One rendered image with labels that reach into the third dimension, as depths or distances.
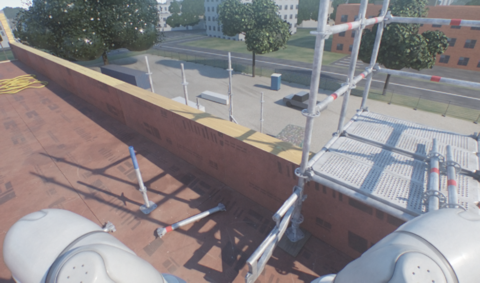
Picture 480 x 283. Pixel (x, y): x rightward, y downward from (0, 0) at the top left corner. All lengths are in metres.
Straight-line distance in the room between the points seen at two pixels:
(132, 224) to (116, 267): 2.27
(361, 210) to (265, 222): 0.93
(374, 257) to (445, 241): 0.13
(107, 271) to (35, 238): 0.18
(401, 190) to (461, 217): 1.37
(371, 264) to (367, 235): 1.72
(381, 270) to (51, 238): 0.53
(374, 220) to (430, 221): 1.50
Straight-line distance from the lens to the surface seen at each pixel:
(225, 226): 2.46
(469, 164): 2.57
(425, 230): 0.54
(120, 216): 2.84
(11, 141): 5.39
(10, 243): 0.61
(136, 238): 2.57
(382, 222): 2.04
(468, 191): 2.23
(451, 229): 0.56
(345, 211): 2.10
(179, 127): 3.10
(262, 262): 1.98
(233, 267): 2.22
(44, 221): 0.58
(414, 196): 1.96
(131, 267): 0.46
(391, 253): 0.45
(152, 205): 2.81
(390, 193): 1.90
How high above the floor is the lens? 1.90
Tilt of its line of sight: 29 degrees down
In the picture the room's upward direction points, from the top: 1 degrees counter-clockwise
